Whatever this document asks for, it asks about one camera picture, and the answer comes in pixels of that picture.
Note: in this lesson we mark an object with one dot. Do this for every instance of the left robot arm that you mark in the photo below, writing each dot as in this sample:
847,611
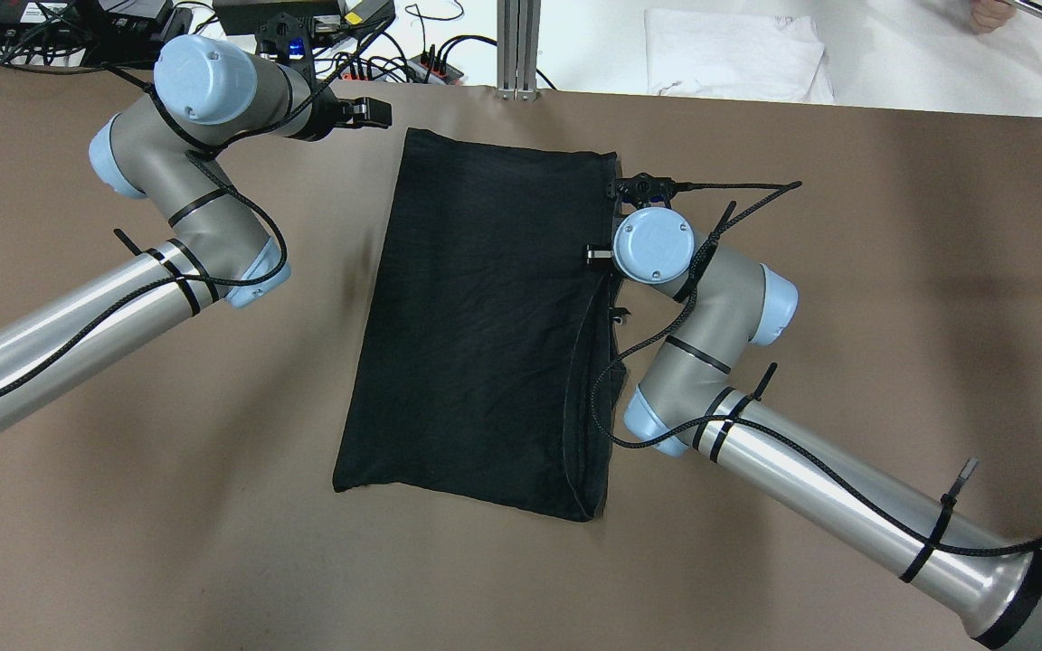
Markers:
205,94

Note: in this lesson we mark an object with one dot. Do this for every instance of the black flat box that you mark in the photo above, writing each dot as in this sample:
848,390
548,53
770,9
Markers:
244,17

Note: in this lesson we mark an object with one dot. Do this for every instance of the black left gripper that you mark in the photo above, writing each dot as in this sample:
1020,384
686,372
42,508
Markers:
326,120

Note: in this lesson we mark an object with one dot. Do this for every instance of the white paper sheet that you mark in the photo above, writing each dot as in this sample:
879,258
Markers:
736,56

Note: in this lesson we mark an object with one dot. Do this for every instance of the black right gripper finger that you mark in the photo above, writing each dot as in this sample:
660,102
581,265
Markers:
619,314
599,258

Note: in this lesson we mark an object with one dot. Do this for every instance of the aluminium frame post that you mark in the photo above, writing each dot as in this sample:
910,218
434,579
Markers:
517,46

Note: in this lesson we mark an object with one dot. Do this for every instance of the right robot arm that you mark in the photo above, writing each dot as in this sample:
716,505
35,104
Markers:
685,401

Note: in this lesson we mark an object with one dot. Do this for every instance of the black printed t-shirt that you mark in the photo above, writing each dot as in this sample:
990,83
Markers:
488,348

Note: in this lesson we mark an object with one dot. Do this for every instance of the grey orange usb hub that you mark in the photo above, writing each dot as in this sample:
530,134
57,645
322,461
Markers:
363,71
429,70

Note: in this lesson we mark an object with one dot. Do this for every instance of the black power adapter brick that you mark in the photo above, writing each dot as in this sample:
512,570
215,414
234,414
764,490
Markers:
360,15

